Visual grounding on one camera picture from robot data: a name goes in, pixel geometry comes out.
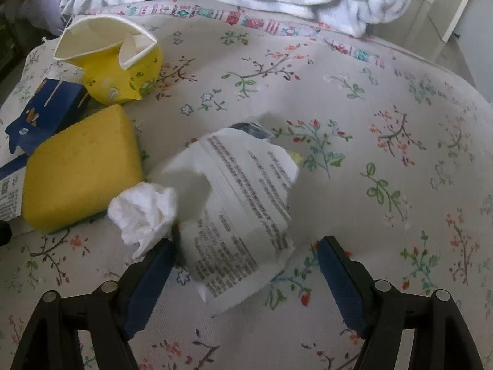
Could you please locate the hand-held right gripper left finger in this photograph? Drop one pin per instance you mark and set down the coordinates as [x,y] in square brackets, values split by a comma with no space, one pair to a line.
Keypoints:
[148,289]

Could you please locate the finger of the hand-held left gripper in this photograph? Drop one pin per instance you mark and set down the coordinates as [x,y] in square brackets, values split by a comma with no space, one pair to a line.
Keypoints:
[4,233]

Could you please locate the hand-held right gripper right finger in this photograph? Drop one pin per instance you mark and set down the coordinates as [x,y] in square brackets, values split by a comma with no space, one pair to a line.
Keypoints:
[341,285]

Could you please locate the white tissue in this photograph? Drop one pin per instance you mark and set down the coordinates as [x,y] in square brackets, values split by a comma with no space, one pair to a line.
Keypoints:
[142,212]

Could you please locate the white printed paper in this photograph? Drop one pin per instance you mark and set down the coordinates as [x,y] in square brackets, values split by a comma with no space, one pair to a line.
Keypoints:
[238,208]

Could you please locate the yellow sponge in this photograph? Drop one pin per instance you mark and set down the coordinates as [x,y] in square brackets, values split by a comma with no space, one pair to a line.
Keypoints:
[81,165]

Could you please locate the blue cardboard box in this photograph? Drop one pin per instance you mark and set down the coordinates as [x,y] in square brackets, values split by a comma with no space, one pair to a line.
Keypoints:
[42,123]

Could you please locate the black plastic scrap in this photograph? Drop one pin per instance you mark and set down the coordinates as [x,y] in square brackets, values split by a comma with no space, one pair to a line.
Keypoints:
[250,130]

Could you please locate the crushed yellow paper cup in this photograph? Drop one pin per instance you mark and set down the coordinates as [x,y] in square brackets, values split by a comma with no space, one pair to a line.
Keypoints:
[115,69]

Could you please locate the purple bed sheet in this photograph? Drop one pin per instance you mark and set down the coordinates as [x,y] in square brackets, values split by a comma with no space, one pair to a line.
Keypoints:
[42,7]

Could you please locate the white door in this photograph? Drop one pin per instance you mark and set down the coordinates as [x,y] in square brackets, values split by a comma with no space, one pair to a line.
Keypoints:
[450,4]

